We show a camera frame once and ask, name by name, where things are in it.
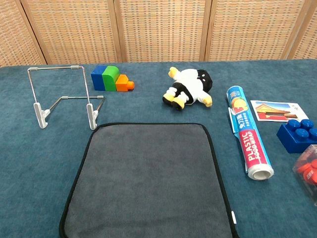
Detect black white plush doll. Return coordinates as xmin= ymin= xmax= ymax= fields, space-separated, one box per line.
xmin=162 ymin=66 xmax=213 ymax=112

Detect blue rectangular toy block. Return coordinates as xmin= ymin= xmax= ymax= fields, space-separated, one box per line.
xmin=91 ymin=65 xmax=107 ymax=91

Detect woven bamboo folding screen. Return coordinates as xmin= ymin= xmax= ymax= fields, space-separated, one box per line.
xmin=0 ymin=0 xmax=317 ymax=67

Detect orange toy block with peg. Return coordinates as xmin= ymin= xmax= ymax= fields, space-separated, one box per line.
xmin=115 ymin=74 xmax=135 ymax=92

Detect blue four-stud building brick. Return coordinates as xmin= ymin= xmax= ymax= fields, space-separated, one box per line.
xmin=276 ymin=119 xmax=317 ymax=154

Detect plastic food wrap roll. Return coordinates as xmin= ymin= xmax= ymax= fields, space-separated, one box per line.
xmin=225 ymin=85 xmax=275 ymax=181

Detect teal carpet table cover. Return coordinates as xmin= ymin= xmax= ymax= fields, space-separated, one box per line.
xmin=0 ymin=59 xmax=317 ymax=238

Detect red palace picture postcard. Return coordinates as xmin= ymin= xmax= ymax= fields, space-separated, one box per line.
xmin=250 ymin=100 xmax=310 ymax=122

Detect green rounded toy block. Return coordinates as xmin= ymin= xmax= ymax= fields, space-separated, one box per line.
xmin=102 ymin=65 xmax=120 ymax=92

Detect grey and blue cloth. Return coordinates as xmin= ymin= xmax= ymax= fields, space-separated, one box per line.
xmin=58 ymin=122 xmax=240 ymax=238

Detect metal wire rack white feet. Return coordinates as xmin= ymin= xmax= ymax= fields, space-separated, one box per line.
xmin=27 ymin=65 xmax=106 ymax=130

